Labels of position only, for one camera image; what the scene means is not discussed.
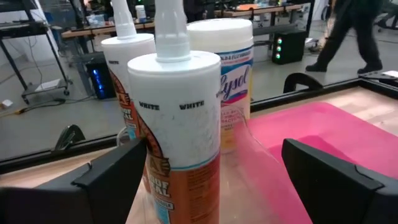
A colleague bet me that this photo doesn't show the black office chair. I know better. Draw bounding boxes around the black office chair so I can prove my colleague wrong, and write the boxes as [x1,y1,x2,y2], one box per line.
[374,0,398,32]

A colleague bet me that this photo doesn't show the Lysol wipes canister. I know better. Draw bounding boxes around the Lysol wipes canister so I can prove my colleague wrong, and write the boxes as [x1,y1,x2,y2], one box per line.
[186,17,254,154]

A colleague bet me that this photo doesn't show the person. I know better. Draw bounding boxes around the person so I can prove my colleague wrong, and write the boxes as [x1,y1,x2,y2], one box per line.
[305,0,384,75]

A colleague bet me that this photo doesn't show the black cable with yellow plug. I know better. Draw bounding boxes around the black cable with yellow plug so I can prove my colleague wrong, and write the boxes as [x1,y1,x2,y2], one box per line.
[14,98,67,114]

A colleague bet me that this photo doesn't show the orange sealant tube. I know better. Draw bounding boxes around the orange sealant tube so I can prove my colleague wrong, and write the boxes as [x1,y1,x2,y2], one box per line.
[101,0,156,194]
[127,0,222,224]

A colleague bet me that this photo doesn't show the black speaker with green lights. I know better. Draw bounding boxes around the black speaker with green lights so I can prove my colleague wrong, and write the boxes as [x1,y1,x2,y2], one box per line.
[272,29,308,65]

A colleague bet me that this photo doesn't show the small white canister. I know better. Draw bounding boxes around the small white canister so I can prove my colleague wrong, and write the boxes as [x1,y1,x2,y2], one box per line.
[135,4,147,22]

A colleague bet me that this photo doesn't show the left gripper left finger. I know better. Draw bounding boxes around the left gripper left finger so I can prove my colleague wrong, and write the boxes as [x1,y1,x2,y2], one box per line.
[0,138,147,224]

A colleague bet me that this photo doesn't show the wooden workbench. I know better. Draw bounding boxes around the wooden workbench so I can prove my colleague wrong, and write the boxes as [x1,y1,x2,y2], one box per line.
[61,20,156,41]
[214,2,312,35]

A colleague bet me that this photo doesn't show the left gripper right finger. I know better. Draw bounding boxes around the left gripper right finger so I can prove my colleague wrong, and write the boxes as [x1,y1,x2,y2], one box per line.
[281,138,398,224]

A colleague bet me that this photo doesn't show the black aluminium table frame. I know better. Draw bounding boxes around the black aluminium table frame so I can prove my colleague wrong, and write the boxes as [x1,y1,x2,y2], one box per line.
[0,70,398,175]

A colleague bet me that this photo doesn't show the black frame clamp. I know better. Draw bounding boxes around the black frame clamp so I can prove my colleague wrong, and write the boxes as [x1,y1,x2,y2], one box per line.
[54,124,86,152]
[283,72,324,94]

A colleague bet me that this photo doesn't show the black metal cart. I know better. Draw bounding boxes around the black metal cart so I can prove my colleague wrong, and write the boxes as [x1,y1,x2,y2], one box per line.
[0,0,73,105]

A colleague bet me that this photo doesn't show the computer tower with blue light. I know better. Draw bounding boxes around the computer tower with blue light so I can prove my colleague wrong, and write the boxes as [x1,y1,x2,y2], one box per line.
[84,60,118,100]

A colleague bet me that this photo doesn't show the pink plastic bin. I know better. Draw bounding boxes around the pink plastic bin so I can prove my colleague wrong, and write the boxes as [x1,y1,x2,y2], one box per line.
[247,101,398,224]

